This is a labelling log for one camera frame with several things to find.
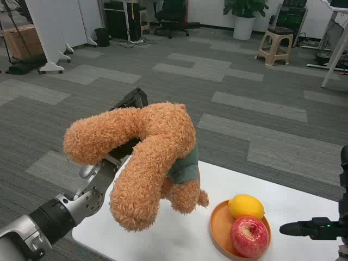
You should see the white desk with metal legs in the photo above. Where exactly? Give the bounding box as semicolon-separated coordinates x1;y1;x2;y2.
306;0;348;88

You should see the red apple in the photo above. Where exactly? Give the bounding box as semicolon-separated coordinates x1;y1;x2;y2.
230;216;270;258

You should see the black trash bin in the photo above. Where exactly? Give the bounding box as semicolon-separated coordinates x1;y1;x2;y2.
94;27;111;47

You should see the white power strip with cables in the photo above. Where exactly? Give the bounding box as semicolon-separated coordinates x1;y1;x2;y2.
117;37;153;49

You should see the black office chair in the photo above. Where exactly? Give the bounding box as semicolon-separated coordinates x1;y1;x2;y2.
154;0;201;39

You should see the narrow white partition board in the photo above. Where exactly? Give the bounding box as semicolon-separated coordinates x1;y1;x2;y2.
78;0;104;46

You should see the yellow lemon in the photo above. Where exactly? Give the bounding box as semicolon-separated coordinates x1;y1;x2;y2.
228;194;265;220

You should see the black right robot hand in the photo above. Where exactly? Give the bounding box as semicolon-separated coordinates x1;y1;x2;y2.
279;145;348;241

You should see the small wooden stool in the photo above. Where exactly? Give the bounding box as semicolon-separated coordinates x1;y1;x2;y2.
138;7;151;31

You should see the beige plastic stool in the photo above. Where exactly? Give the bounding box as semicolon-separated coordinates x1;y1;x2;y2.
257;26;294;66

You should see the orange round plate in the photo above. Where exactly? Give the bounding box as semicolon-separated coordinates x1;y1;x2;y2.
209;200;272;259

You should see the brown cardboard box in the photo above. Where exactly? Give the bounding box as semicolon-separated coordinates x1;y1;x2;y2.
2;24;46;60

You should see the brown plush toy bear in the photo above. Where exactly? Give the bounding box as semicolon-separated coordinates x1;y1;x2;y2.
63;101;210;233

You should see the black cabinet with green light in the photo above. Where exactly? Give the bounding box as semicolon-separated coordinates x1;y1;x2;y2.
274;4;309;46

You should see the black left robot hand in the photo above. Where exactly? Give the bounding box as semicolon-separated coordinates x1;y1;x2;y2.
108;87;150;161

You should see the wide white partition board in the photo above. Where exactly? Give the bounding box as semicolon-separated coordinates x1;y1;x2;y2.
24;0;74;74

